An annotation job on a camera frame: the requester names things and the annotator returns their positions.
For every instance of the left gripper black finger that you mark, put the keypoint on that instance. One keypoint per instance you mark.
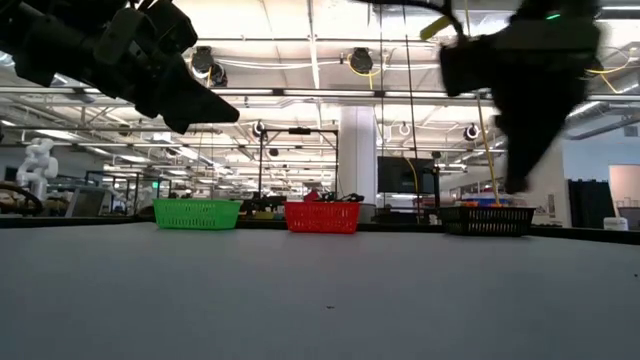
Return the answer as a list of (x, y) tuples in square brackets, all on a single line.
[(195, 105)]

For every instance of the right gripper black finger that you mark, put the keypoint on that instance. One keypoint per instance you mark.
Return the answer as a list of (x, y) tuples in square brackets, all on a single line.
[(527, 150)]

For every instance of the black plastic basket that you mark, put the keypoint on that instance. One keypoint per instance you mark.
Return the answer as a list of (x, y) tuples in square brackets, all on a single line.
[(487, 221)]

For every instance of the black cabinet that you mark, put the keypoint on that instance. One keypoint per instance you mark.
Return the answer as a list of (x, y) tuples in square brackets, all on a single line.
[(590, 202)]

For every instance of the beige panel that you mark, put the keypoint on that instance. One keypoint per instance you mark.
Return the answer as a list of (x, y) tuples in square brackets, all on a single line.
[(625, 187)]

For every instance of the yellow tape tag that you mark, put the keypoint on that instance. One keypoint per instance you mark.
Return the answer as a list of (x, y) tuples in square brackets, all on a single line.
[(435, 28)]

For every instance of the green plastic basket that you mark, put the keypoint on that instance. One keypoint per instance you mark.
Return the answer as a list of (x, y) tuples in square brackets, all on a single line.
[(197, 214)]

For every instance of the white container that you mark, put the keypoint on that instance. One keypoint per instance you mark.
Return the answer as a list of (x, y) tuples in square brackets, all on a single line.
[(615, 223)]

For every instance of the black screen on stand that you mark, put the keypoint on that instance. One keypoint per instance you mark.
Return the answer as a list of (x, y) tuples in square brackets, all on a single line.
[(405, 175)]

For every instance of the overhead LED light bar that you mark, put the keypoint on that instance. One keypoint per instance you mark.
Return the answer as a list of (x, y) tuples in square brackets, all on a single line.
[(325, 92)]

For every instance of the white column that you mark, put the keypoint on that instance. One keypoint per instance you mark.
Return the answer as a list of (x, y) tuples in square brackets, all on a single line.
[(357, 150)]

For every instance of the red plastic basket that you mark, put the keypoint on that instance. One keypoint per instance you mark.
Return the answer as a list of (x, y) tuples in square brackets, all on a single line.
[(322, 216)]

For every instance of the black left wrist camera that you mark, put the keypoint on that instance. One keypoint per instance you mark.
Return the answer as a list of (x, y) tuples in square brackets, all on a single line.
[(172, 25)]

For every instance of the black frame rig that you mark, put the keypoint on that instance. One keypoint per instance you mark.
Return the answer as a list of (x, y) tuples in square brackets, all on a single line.
[(299, 131)]

